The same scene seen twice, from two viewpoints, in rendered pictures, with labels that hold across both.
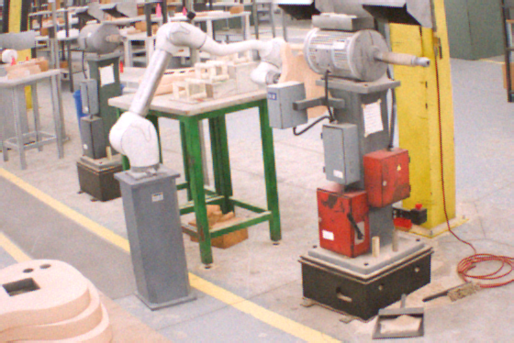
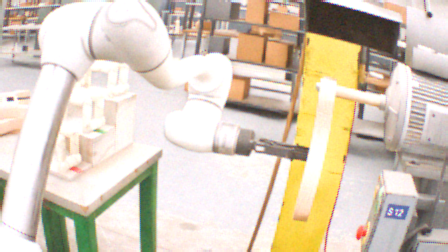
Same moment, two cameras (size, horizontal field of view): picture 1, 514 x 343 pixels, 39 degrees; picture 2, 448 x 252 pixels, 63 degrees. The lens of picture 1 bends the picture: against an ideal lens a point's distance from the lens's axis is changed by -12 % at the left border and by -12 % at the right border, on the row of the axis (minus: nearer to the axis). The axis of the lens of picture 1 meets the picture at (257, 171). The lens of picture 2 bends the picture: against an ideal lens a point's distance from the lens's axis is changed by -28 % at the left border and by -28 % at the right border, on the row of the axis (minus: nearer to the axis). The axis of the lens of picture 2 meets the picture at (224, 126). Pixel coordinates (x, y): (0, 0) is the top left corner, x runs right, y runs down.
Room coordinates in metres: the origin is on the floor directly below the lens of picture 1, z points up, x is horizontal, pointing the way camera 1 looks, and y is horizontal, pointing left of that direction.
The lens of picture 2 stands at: (3.41, 0.74, 1.45)
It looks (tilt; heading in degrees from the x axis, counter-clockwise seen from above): 15 degrees down; 319
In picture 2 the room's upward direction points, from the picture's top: 7 degrees clockwise
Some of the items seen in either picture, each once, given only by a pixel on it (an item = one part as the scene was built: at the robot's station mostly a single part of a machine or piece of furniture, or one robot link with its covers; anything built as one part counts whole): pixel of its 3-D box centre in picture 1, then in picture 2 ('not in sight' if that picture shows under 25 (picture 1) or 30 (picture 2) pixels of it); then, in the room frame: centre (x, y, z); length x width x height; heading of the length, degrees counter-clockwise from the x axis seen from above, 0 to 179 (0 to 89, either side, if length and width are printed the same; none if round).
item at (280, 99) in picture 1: (301, 111); (405, 226); (3.75, -0.23, 0.99); 0.24 x 0.21 x 0.26; 36
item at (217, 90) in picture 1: (212, 87); (74, 137); (4.74, 0.21, 0.98); 0.27 x 0.16 x 0.09; 35
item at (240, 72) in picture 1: (233, 76); (95, 116); (4.82, 0.08, 1.02); 0.27 x 0.15 x 0.17; 35
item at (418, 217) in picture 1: (406, 212); not in sight; (3.71, -0.71, 0.46); 0.25 x 0.07 x 0.08; 36
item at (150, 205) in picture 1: (154, 237); not in sight; (3.99, 0.56, 0.35); 0.28 x 0.28 x 0.70; 28
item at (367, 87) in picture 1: (358, 82); (443, 164); (3.77, -0.52, 1.11); 0.36 x 0.24 x 0.04; 36
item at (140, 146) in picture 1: (141, 141); not in sight; (4.00, 0.57, 0.87); 0.18 x 0.16 x 0.22; 33
